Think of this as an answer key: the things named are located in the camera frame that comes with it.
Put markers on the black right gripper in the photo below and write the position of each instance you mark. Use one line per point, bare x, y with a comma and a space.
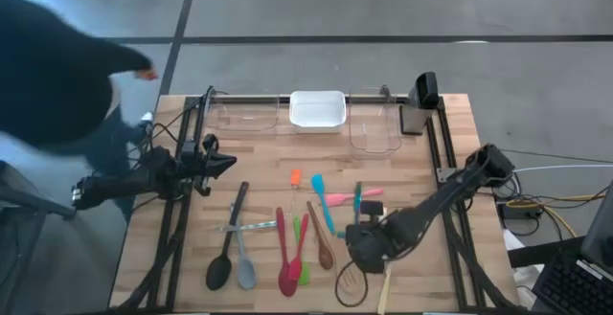
369, 240

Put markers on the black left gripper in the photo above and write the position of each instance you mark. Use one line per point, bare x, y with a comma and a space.
196, 171

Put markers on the brown wooden spoon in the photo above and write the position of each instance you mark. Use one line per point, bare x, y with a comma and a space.
326, 259

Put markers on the green silicone spatula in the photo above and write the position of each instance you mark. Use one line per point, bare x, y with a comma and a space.
305, 279

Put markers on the pink silicone spatula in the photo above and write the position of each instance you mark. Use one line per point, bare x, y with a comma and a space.
335, 199

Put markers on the red silicone spatula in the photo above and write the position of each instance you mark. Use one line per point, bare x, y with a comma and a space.
295, 269

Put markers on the red silicone spoon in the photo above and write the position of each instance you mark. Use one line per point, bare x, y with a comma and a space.
286, 284

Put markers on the blue silicone spatula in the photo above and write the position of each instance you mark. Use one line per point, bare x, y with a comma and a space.
318, 183

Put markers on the black spoon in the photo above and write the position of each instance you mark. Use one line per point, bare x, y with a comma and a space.
219, 272

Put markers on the grey silicone spoon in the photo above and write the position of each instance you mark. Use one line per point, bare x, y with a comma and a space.
246, 274

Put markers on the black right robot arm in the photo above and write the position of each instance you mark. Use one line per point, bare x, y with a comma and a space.
431, 205

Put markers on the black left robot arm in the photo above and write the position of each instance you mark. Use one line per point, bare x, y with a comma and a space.
120, 186

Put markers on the clear plastic bin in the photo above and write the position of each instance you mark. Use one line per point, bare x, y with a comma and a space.
242, 116
376, 128

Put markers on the white plastic bin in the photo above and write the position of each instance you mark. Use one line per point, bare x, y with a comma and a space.
317, 111

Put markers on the black power box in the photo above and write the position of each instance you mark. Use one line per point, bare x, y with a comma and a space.
517, 211

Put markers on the dark metal stand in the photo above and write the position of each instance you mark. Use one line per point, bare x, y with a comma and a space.
29, 195

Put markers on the person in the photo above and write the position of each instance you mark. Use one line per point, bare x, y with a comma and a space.
48, 66

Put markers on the black computer keyboard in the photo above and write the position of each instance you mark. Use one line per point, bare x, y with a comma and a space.
574, 281

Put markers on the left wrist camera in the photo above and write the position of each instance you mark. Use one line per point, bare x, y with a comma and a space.
211, 142

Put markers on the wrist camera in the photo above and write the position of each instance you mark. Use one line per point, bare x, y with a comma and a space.
211, 142
371, 209

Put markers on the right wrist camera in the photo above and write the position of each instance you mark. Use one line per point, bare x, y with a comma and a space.
371, 209

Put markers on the black aluminium table frame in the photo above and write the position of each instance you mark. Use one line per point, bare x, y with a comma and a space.
179, 229

